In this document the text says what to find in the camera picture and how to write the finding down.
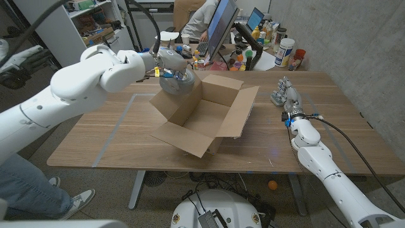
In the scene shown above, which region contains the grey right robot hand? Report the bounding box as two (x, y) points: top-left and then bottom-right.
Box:
(274, 75), (306, 121)

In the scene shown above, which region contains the grey duct tape roll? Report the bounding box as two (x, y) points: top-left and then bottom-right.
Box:
(159, 68), (196, 96)

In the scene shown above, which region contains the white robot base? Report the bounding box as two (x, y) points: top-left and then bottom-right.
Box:
(170, 189), (263, 228)

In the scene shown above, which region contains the teal scrub sponge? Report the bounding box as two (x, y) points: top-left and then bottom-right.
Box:
(270, 91), (285, 108)

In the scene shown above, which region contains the white canister with blue label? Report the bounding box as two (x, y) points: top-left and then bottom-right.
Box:
(274, 38), (296, 68)

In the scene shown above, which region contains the pink pad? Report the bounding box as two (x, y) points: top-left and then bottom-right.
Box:
(209, 61), (228, 72)

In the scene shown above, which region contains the open brown cardboard box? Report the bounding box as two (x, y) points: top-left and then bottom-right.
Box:
(149, 73), (259, 158)

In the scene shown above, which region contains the open laptop with blue screen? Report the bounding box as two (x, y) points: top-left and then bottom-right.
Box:
(246, 7), (265, 32)

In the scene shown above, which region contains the grey table leg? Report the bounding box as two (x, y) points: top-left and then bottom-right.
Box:
(287, 174), (308, 217)
(128, 170), (147, 210)

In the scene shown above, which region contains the black computer monitor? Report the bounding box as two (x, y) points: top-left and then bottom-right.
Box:
(207, 0), (240, 63)

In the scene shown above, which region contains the black keyboard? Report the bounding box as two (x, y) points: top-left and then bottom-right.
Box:
(196, 41), (209, 58)

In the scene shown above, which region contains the seated person in grey shirt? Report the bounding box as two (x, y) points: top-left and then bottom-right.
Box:
(180, 0), (219, 42)

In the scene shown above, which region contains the white round seat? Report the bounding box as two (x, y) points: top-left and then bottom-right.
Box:
(154, 30), (180, 42)

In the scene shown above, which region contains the brown chair backrest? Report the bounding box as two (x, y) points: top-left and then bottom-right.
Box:
(173, 0), (206, 32)

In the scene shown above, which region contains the black round floor grille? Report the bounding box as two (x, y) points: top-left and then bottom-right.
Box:
(144, 170), (167, 187)

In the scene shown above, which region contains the cardboard box on shelf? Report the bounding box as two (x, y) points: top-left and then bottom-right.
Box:
(82, 27), (115, 48)

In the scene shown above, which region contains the white shelf unit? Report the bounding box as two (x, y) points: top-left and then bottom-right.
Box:
(12, 0), (137, 69)

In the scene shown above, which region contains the white and grey glove device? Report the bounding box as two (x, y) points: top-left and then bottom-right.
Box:
(0, 37), (61, 90)

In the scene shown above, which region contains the person in blue jeans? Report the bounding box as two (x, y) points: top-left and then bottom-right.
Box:
(0, 153), (96, 221)

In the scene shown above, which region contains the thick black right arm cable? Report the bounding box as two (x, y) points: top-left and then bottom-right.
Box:
(308, 113), (405, 213)

